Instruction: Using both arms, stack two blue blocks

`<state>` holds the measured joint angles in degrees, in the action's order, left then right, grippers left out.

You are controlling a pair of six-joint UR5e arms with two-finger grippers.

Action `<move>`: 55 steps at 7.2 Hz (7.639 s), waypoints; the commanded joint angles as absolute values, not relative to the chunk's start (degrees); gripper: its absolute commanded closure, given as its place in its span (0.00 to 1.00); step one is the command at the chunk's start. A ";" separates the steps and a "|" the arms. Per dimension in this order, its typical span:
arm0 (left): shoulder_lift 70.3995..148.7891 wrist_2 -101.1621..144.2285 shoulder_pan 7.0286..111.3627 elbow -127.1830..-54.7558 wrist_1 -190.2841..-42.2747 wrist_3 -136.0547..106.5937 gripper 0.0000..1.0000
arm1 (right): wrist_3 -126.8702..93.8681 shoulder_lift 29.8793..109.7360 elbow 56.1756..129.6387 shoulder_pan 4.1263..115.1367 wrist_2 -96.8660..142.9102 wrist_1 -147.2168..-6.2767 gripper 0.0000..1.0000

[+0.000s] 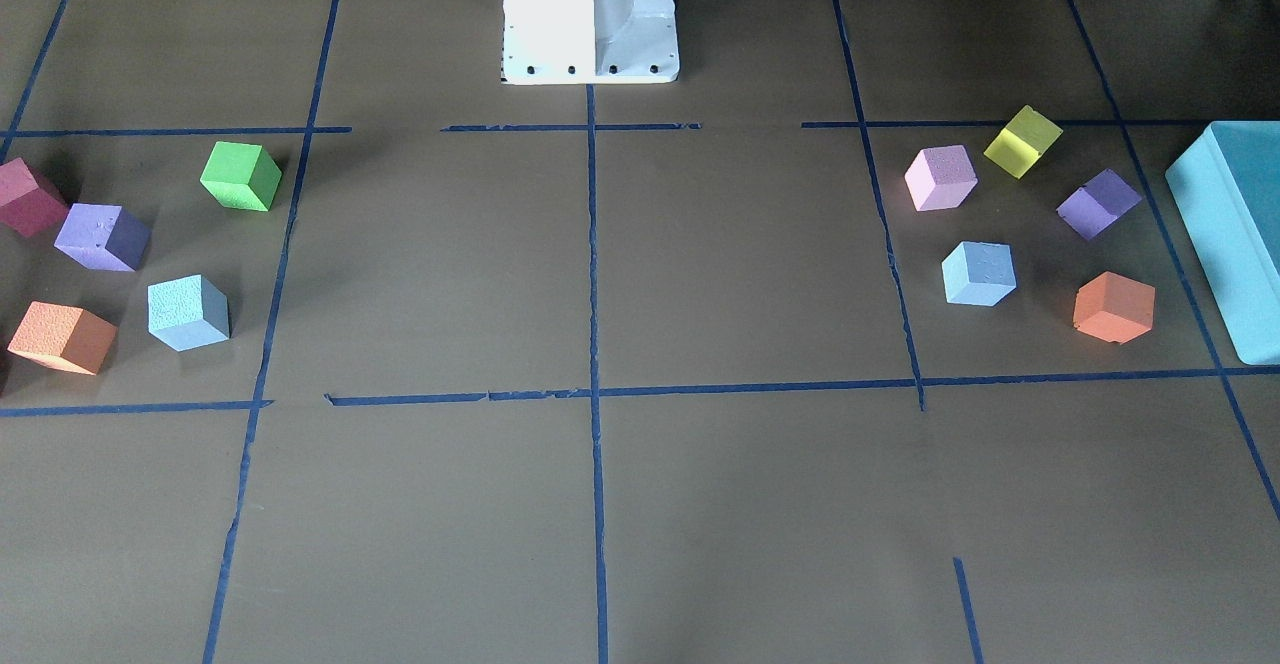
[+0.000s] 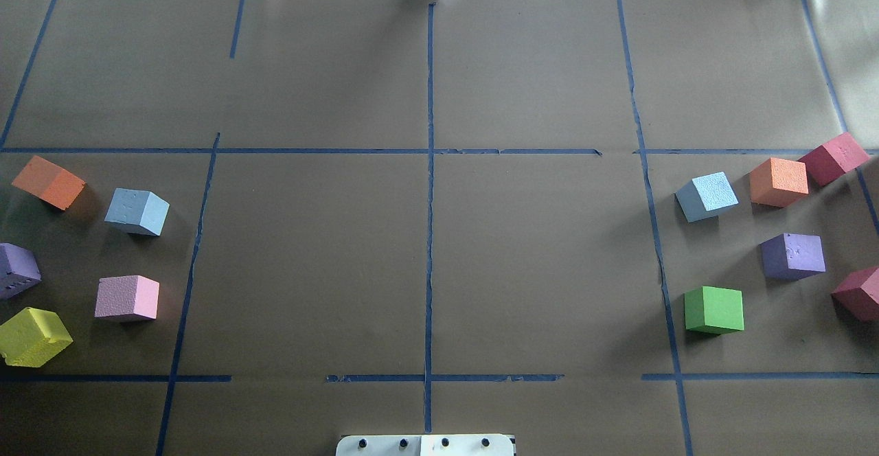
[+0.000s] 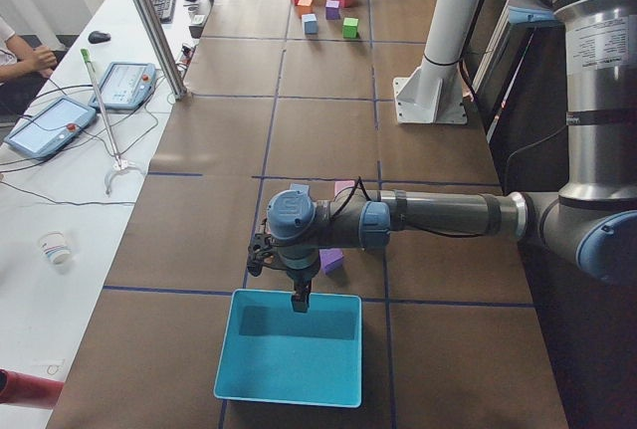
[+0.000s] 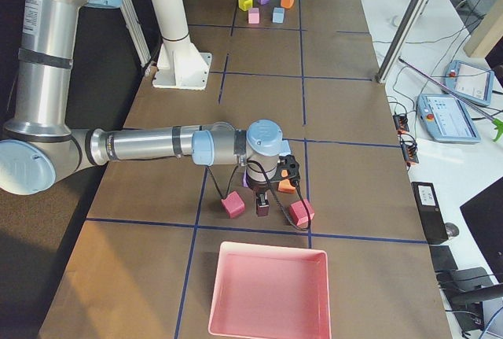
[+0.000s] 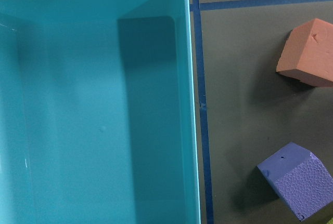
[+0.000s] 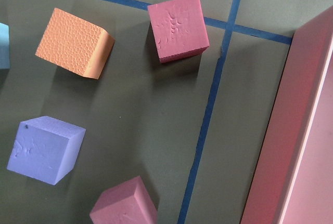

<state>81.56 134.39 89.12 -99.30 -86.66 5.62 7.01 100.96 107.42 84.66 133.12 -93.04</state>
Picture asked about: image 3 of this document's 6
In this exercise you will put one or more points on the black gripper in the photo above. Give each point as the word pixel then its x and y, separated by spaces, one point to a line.
pixel 301 278

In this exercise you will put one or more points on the light blue block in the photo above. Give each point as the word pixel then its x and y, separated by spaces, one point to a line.
pixel 310 24

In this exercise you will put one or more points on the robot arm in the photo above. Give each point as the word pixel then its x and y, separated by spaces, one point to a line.
pixel 590 221

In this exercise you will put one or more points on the purple foam block left side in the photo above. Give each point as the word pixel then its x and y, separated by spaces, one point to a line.
pixel 330 260

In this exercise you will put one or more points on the purple foam block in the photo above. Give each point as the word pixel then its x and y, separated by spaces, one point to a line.
pixel 332 10
pixel 330 260

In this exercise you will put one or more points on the teal plastic bin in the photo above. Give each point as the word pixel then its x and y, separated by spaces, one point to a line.
pixel 271 353

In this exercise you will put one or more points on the pink foam block left side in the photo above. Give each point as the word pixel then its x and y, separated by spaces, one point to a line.
pixel 342 185

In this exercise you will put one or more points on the reacher grabber stick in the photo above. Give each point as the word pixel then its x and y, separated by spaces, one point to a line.
pixel 121 166

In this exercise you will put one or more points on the paper cup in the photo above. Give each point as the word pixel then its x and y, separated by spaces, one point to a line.
pixel 55 248

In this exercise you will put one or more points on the teach pendant far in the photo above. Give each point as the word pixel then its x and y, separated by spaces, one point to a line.
pixel 126 86

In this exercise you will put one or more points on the teach pendant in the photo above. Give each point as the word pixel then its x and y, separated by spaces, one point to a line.
pixel 47 132
pixel 126 86

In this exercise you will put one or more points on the green foam block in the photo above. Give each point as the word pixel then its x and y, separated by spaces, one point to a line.
pixel 349 28

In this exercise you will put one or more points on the orange foam block right side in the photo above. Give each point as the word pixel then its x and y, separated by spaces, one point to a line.
pixel 304 7

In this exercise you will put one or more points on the purple foam block right side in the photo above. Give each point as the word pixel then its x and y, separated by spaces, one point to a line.
pixel 332 10

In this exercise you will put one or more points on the red cylinder object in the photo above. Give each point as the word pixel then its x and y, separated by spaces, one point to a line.
pixel 27 390

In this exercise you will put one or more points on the teach pendant near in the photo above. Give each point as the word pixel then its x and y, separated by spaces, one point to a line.
pixel 47 132

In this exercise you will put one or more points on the black computer mouse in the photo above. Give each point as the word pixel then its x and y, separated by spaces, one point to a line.
pixel 98 37

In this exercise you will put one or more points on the seated person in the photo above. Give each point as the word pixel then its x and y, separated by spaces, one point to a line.
pixel 24 70

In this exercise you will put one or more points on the aluminium frame post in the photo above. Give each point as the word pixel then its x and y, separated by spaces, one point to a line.
pixel 160 47

